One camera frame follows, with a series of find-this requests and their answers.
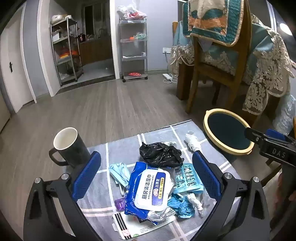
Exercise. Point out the blue wrapper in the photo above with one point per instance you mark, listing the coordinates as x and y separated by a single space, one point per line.
182 205

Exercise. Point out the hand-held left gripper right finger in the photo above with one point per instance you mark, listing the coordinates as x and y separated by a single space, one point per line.
205 176

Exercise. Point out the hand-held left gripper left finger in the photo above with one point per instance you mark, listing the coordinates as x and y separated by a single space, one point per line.
86 176

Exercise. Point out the grey checked tablecloth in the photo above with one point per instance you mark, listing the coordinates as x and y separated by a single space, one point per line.
115 148

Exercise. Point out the blue wet wipes packet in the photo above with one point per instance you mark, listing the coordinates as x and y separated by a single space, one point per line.
150 187

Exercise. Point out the grey rolling cart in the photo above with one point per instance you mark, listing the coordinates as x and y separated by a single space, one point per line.
134 58

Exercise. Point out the plastic bag with red items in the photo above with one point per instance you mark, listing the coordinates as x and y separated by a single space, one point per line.
131 14

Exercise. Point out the metal shelf rack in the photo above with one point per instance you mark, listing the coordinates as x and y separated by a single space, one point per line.
66 61

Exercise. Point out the white power strip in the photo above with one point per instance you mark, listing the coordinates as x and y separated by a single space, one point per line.
167 76

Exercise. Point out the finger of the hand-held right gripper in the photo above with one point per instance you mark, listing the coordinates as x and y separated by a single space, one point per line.
253 135
275 134

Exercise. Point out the table with lace tablecloth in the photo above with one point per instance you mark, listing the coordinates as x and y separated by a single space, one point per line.
266 58

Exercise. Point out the white rice cooker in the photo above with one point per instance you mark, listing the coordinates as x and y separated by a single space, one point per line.
60 18

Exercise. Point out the silver foil wrapper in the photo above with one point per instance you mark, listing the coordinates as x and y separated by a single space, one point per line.
161 214

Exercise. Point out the clear plastic bag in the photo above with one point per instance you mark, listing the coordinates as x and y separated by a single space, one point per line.
285 113

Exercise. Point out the black plastic bag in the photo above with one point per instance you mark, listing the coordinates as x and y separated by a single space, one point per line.
159 154

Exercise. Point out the light blue blister pack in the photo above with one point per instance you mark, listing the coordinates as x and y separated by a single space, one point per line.
187 178

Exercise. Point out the teal quilted chair cover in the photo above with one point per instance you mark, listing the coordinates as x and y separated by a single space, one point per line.
208 30

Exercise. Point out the wooden kitchen counter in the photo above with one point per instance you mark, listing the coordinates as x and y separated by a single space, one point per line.
97 51

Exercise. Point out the black mug white inside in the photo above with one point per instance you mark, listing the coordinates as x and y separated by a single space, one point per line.
76 150

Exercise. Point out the purple packet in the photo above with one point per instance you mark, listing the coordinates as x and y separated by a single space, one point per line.
120 204

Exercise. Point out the white door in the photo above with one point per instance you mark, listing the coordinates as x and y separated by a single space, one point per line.
16 69

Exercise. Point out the dark wooden chair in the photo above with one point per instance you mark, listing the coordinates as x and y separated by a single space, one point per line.
274 171

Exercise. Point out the red kettle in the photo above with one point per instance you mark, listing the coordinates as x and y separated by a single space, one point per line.
81 37

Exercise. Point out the light blue face mask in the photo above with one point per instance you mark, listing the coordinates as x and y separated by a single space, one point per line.
119 173

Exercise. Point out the dark bin with yellow rim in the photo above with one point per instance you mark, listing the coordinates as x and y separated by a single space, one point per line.
226 129

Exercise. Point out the white napkin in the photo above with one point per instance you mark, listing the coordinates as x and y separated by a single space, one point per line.
193 141

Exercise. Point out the white wall socket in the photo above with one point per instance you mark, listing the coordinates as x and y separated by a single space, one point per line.
167 50

